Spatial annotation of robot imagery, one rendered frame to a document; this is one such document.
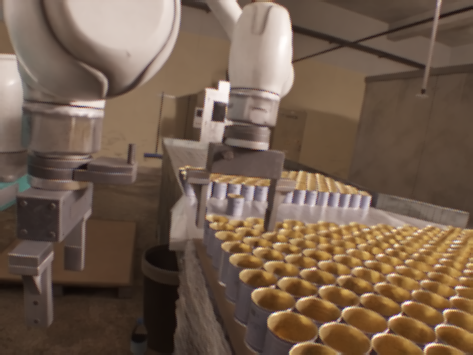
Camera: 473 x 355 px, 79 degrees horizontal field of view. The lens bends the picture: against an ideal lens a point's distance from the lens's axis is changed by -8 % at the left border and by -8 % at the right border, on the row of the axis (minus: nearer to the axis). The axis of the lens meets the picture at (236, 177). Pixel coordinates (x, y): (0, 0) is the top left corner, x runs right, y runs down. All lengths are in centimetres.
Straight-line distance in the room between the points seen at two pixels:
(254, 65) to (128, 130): 689
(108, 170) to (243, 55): 28
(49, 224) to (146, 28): 25
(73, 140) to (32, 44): 19
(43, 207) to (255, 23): 40
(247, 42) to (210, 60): 701
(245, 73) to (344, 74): 840
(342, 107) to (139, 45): 869
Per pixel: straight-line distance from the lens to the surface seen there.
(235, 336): 54
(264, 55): 52
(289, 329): 49
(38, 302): 41
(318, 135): 849
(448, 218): 197
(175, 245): 97
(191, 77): 742
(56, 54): 19
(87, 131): 38
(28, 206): 37
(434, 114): 383
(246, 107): 51
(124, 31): 18
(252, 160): 54
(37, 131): 38
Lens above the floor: 144
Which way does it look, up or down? 10 degrees down
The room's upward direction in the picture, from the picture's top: 9 degrees clockwise
